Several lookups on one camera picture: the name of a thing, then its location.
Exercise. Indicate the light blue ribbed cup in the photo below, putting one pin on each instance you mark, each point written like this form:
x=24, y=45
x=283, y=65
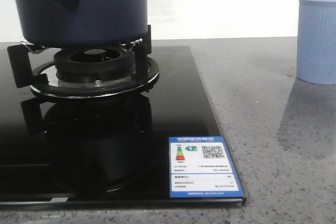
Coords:
x=316, y=41

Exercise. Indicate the right burner with pot support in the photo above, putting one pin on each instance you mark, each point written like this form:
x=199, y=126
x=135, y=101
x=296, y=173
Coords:
x=87, y=73

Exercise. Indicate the dark blue cooking pot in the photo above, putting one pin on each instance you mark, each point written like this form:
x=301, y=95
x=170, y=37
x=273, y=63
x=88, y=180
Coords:
x=75, y=23

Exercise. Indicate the blue energy label sticker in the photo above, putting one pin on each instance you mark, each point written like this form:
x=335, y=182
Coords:
x=201, y=167

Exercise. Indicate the black glass gas stove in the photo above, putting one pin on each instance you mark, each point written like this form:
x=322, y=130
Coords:
x=110, y=153

